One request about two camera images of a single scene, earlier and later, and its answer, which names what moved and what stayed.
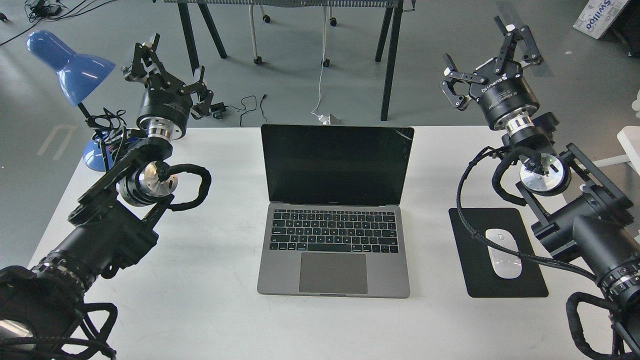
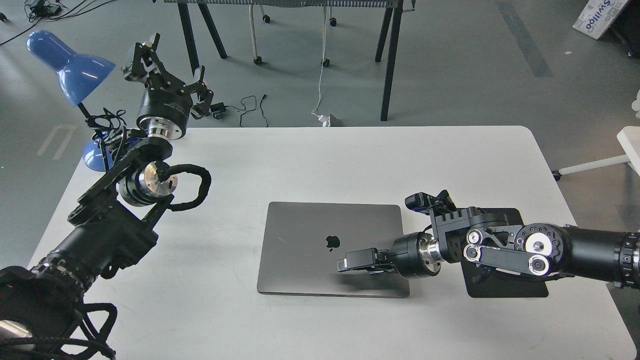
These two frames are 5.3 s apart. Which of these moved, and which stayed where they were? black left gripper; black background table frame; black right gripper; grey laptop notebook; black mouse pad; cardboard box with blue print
Moved: grey laptop notebook; black right gripper
Stayed: black left gripper; black mouse pad; black background table frame; cardboard box with blue print
